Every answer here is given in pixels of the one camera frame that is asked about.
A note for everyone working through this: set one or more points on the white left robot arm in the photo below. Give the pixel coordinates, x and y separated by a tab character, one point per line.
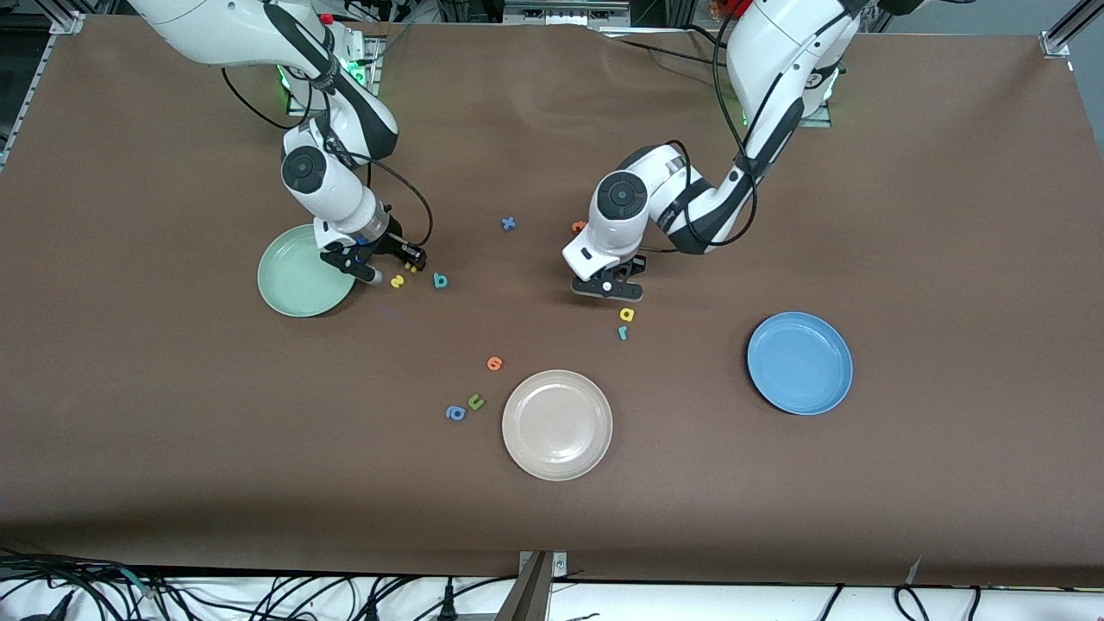
776	52

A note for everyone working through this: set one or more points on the grey box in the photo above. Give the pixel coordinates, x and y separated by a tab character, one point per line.
561	10

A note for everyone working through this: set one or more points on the blue foam letter a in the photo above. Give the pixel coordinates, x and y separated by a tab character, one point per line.
455	414

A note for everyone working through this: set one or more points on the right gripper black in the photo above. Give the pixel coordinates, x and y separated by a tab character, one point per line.
394	244

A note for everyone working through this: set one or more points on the light green plate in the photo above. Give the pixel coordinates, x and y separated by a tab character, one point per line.
297	280

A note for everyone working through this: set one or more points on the small metal bracket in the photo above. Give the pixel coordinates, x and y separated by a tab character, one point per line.
559	565

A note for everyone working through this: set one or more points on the aluminium profile bar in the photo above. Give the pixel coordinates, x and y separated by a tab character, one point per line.
528	595

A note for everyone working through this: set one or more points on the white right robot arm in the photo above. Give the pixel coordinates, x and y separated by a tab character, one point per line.
241	26

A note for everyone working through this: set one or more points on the aluminium frame rail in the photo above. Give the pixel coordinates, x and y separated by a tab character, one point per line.
52	69
1056	39

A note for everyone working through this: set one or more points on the white paper scrap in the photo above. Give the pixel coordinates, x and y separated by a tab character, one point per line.
913	569

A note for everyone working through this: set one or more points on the red box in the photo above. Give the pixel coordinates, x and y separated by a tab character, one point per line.
733	7

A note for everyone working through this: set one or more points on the blue plate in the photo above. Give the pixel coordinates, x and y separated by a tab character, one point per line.
799	363

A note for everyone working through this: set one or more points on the brown table cover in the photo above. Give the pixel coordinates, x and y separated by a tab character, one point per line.
690	500

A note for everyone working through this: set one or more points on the beige plate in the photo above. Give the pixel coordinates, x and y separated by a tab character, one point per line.
557	424

